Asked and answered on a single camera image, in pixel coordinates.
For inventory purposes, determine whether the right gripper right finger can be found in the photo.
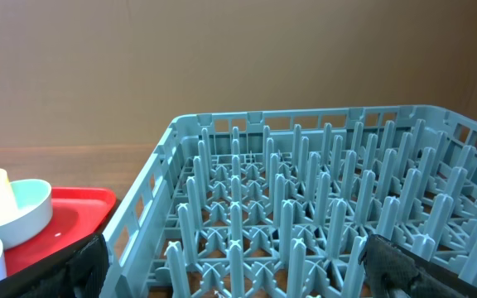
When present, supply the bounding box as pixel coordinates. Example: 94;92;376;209
358;234;477;298

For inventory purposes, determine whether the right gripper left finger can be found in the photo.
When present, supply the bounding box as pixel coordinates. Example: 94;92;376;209
0;233;109;298

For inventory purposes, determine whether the grey dishwasher rack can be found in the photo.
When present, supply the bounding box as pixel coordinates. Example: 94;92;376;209
101;105;477;297

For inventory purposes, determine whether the red serving tray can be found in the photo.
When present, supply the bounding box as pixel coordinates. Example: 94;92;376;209
5;187;117;276

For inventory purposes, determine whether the green plastic bowl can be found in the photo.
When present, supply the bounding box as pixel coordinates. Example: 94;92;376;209
0;179;53;250

